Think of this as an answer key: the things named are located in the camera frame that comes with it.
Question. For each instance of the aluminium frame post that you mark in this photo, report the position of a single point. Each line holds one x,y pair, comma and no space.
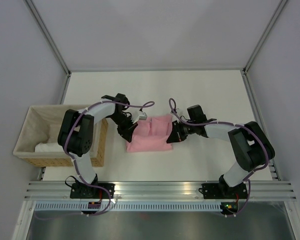
46,34
265,34

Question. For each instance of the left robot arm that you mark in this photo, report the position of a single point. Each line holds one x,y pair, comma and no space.
77,132

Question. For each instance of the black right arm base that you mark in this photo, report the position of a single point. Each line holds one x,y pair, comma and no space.
218,191

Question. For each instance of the aluminium frame post right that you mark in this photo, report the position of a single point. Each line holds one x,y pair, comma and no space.
265,34

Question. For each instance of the aluminium frame rail back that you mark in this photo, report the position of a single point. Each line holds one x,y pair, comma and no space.
153,69

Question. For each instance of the rolled white t shirt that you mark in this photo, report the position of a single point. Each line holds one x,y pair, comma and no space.
51,147

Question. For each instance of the pink t shirt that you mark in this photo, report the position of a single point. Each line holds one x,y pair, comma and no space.
151,135

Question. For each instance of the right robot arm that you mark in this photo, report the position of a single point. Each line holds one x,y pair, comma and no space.
251,148

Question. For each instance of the aluminium frame post left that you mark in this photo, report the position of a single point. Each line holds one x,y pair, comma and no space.
46,34

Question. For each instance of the wicker basket with liner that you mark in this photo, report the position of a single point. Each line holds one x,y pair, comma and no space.
42,124

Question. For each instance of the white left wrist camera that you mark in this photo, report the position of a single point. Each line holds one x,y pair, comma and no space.
139,115

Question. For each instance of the aluminium mounting rail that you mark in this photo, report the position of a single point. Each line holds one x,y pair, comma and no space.
160,191

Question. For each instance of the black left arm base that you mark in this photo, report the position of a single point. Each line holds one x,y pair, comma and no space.
79,190

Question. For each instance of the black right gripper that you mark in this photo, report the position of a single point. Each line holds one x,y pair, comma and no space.
176,134

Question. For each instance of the white slotted cable duct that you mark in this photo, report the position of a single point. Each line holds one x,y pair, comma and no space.
134,206

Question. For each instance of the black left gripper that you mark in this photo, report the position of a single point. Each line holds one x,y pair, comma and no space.
127,132

